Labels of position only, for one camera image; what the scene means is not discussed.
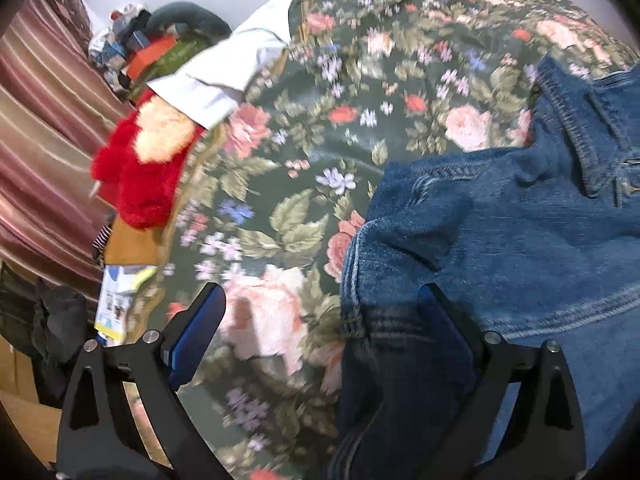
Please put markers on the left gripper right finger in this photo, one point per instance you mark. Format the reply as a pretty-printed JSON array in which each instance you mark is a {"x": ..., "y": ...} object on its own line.
[{"x": 482, "y": 364}]

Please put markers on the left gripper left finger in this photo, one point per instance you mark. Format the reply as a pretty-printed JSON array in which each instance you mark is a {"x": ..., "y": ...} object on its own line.
[{"x": 161, "y": 363}]

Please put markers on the blue denim jacket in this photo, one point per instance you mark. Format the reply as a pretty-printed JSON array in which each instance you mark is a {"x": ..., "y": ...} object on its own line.
[{"x": 539, "y": 245}]

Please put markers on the illustrated paper sheets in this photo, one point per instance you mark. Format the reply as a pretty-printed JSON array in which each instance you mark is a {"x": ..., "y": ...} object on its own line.
[{"x": 119, "y": 286}]

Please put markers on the brown wooden board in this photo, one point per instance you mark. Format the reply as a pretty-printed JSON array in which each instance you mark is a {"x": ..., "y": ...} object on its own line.
[{"x": 128, "y": 246}]

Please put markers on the red plush toy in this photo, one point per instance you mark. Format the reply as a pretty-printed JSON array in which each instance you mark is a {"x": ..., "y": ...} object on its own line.
[{"x": 138, "y": 170}]

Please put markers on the striped pink curtain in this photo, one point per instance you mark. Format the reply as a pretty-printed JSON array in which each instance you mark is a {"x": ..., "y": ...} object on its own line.
[{"x": 56, "y": 113}]

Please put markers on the white pillow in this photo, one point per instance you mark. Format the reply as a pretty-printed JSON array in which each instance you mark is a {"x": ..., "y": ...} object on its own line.
[{"x": 212, "y": 83}]

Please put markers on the orange box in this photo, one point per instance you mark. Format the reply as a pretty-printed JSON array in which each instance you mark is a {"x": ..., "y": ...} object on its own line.
[{"x": 146, "y": 57}]

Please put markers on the green storage box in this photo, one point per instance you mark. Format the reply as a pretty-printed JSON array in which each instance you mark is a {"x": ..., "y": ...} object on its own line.
[{"x": 184, "y": 49}]

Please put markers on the clutter pile on box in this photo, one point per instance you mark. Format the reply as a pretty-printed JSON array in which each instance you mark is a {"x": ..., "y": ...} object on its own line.
[{"x": 111, "y": 49}]

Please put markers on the floral bed cover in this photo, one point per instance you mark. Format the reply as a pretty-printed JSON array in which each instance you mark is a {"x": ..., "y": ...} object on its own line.
[{"x": 271, "y": 198}]

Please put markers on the grey neck pillow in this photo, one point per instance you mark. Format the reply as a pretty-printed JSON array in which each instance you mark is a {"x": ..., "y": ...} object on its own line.
[{"x": 179, "y": 19}]

